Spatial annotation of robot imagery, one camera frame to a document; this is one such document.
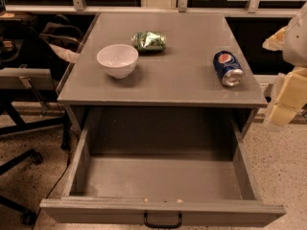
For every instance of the black top drawer handle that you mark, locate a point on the black top drawer handle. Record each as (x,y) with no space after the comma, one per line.
(162,225)

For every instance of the green crumpled chip bag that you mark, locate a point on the green crumpled chip bag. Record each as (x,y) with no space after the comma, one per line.
(148,41)

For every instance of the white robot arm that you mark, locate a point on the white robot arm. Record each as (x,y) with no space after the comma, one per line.
(292,42)

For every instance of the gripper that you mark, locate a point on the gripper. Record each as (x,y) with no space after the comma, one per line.
(295,43)

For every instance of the grey top drawer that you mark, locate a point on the grey top drawer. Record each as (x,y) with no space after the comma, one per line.
(209,185)

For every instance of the white ceramic bowl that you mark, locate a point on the white ceramic bowl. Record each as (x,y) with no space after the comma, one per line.
(118,60)

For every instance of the blue pepsi can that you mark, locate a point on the blue pepsi can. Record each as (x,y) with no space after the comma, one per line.
(228,69)

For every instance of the grey side desk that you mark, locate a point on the grey side desk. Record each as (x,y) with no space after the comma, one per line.
(21,78)

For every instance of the grey drawer cabinet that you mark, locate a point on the grey drawer cabinet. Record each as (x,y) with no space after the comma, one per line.
(173,98)

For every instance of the metal window railing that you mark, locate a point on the metal window railing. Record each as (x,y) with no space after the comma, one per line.
(153,2)

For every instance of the dark jacket on chair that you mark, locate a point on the dark jacket on chair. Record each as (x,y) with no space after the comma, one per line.
(63,38)

